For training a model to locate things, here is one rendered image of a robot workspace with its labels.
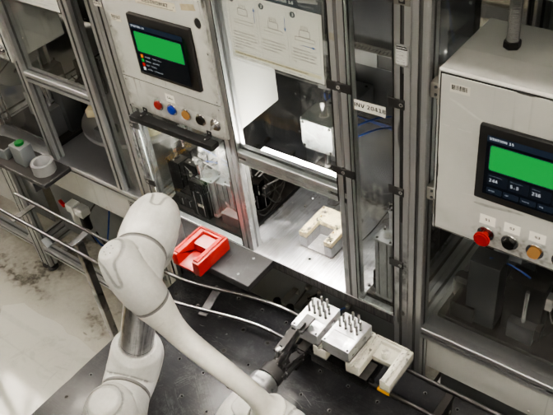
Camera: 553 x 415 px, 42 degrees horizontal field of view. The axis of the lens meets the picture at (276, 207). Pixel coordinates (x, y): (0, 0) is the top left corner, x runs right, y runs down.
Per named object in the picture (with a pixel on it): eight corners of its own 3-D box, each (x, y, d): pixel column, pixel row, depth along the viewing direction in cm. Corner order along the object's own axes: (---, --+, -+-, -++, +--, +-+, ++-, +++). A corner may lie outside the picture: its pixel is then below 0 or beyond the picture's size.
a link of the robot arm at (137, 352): (97, 402, 222) (119, 345, 238) (149, 414, 222) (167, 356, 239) (107, 228, 170) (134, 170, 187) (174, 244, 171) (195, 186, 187)
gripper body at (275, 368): (279, 394, 208) (298, 370, 213) (276, 376, 202) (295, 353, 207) (258, 382, 212) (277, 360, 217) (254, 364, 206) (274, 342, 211)
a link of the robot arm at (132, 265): (165, 311, 168) (180, 269, 178) (123, 259, 158) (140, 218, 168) (121, 322, 173) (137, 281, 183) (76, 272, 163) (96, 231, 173)
